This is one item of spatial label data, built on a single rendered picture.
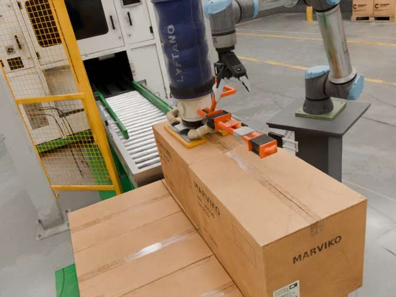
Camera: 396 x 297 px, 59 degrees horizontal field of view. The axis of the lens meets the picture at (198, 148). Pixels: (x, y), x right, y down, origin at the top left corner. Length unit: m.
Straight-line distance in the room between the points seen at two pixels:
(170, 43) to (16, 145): 1.64
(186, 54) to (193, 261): 0.93
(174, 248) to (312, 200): 0.76
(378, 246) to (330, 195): 1.28
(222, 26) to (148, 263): 1.07
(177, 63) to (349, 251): 1.05
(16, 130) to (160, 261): 1.63
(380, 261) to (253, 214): 1.35
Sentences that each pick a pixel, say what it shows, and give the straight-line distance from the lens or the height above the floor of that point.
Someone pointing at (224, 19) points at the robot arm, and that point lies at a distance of 1.31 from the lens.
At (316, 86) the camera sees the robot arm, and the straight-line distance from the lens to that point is 2.26.
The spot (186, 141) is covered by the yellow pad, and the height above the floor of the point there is 0.97.
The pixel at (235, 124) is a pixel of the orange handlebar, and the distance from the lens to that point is 1.48.
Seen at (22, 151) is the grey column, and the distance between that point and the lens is 2.91.
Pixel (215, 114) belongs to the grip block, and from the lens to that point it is 1.61.
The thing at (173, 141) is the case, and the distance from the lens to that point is 1.78.
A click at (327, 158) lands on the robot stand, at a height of 0.49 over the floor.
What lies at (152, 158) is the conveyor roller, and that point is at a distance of 2.62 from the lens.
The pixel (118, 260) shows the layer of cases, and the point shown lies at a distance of 1.77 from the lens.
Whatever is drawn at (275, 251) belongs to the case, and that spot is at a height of 0.90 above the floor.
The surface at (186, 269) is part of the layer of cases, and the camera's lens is 1.61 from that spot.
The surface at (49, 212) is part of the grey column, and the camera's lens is 3.14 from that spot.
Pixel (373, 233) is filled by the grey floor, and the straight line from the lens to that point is 2.60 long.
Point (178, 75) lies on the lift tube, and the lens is 1.66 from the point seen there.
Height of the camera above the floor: 1.67
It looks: 26 degrees down
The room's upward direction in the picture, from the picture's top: 11 degrees counter-clockwise
